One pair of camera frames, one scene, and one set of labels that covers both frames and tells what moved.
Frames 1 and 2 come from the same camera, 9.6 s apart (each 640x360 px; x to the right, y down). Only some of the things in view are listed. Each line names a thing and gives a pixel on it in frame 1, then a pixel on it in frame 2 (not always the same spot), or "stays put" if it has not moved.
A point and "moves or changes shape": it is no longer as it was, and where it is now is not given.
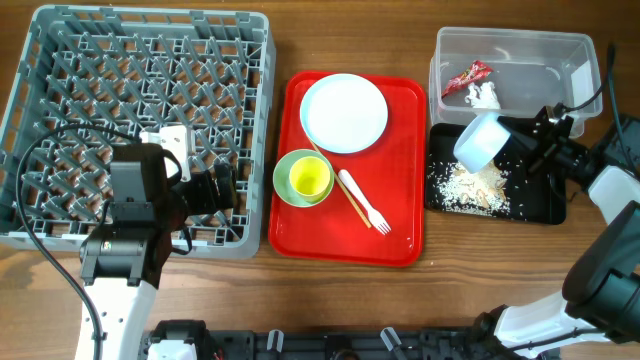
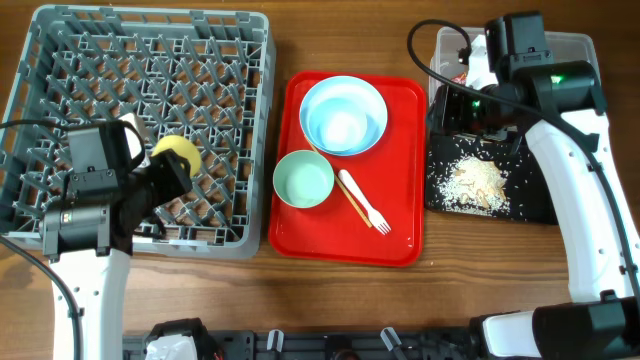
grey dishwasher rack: (88, 78) stays put
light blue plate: (343, 113) stays put
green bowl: (282, 183) stays put
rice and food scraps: (482, 191) stays put
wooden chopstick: (344, 189) stays put
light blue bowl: (481, 141) → (343, 117)
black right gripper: (541, 142) → (447, 106)
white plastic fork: (375, 218) stays put
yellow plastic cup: (311, 177) moves or changes shape
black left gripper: (204, 182) → (175, 169)
